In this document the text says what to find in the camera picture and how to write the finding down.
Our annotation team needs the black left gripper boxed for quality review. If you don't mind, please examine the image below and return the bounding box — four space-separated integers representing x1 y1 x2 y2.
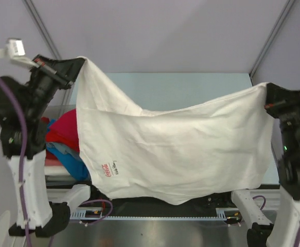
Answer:
27 51 85 115

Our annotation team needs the white t-shirt with red print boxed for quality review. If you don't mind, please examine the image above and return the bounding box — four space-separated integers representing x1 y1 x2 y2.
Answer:
76 59 274 205

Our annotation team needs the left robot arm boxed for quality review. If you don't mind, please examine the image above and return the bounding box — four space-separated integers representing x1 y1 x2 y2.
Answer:
0 55 99 238

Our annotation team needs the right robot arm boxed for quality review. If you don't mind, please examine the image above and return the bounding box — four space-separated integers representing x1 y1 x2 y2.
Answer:
222 83 300 246

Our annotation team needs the magenta t-shirt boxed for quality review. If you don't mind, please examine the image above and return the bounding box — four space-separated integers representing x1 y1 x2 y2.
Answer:
46 109 80 153

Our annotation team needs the dark red folded t-shirt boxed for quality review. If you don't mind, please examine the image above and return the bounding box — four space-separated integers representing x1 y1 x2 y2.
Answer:
41 117 50 125

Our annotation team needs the white folded t-shirt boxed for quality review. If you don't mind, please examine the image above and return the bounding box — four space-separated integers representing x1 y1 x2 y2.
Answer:
44 166 70 176

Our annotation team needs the clear plastic bin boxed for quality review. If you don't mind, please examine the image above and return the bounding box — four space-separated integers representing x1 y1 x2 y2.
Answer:
44 105 76 180

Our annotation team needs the left aluminium frame post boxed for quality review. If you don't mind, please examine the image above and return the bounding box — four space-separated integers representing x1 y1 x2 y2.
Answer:
22 0 78 106

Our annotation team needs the aluminium frame post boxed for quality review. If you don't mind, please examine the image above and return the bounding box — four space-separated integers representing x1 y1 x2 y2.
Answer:
249 0 296 81
22 0 78 106

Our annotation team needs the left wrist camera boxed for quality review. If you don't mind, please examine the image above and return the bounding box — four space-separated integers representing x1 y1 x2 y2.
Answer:
0 38 39 69

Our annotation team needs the right aluminium frame post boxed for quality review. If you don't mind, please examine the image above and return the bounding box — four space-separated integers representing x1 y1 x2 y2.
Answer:
249 0 296 81

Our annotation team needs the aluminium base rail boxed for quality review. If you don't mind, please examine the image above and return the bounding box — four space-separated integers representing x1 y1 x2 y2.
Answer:
46 181 280 208

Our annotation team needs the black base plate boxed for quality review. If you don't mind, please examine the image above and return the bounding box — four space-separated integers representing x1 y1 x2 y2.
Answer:
86 185 243 217

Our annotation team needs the white slotted cable duct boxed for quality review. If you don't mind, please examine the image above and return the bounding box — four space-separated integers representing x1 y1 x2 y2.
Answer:
70 208 242 224

